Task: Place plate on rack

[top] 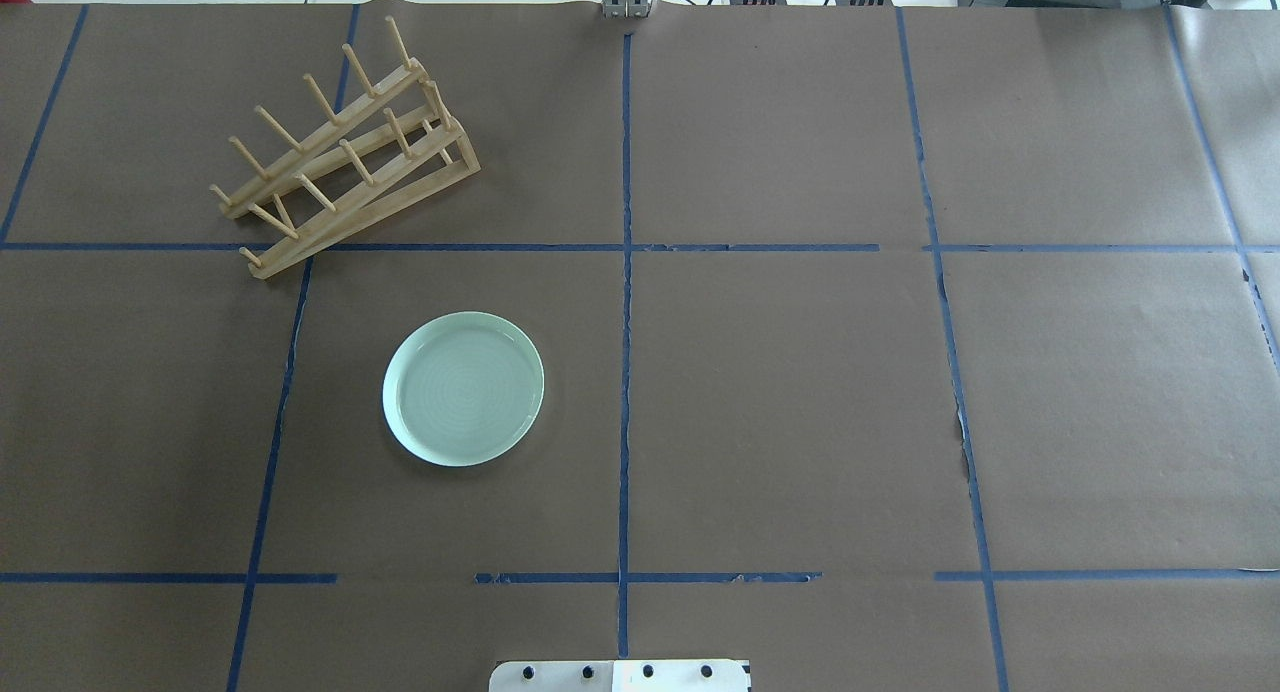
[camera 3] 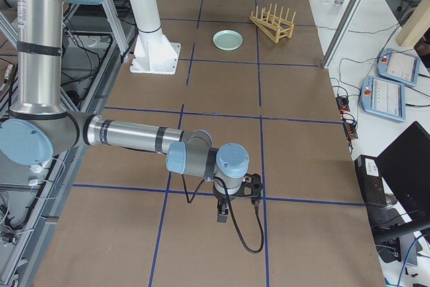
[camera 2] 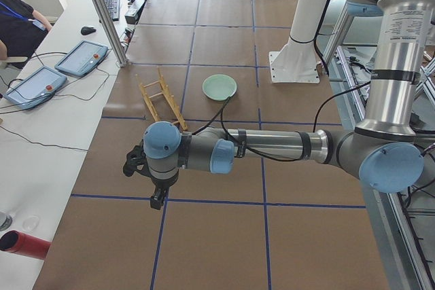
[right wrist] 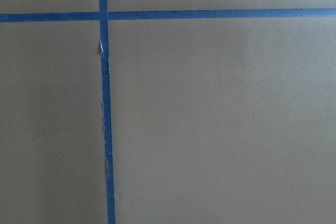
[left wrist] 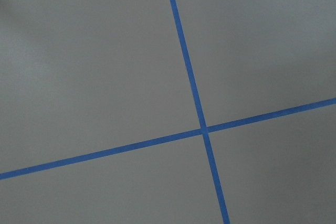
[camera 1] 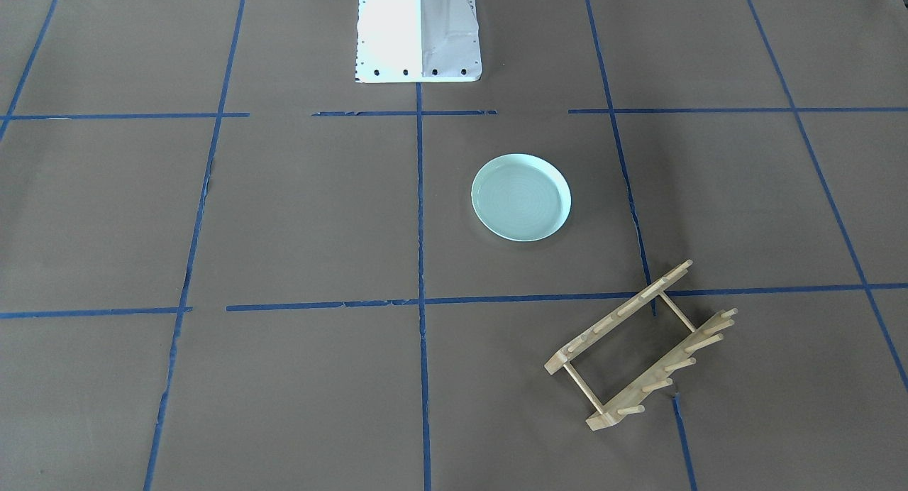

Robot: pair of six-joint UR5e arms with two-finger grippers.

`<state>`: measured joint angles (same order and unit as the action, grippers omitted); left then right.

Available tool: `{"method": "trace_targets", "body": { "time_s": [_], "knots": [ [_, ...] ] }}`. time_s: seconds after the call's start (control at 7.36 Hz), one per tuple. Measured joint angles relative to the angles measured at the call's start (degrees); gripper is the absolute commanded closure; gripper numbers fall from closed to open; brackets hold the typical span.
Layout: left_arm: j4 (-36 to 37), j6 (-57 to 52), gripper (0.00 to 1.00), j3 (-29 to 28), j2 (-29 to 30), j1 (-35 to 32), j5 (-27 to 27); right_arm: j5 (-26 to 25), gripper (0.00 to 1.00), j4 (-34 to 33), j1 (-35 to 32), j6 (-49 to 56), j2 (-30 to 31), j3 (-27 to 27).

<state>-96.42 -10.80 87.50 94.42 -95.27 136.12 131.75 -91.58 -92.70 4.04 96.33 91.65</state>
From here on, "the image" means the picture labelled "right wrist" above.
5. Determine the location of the horizontal blue tape strip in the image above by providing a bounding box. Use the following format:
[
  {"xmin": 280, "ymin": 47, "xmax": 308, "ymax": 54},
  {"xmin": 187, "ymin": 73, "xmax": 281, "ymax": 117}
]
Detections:
[{"xmin": 1, "ymin": 8, "xmax": 335, "ymax": 23}]

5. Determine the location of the vertical blue tape strip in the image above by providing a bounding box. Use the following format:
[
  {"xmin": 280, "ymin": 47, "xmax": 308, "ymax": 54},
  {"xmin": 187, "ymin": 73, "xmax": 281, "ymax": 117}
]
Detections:
[{"xmin": 99, "ymin": 0, "xmax": 116, "ymax": 223}]

